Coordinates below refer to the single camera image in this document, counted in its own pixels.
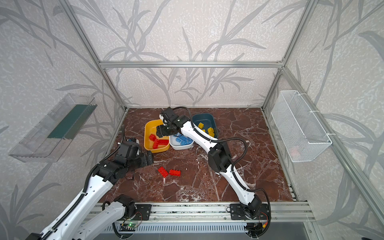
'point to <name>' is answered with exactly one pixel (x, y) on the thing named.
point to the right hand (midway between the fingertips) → (161, 128)
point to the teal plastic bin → (208, 121)
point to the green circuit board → (130, 227)
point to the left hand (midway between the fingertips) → (149, 153)
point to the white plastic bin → (176, 145)
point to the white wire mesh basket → (301, 134)
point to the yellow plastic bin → (150, 128)
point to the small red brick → (152, 137)
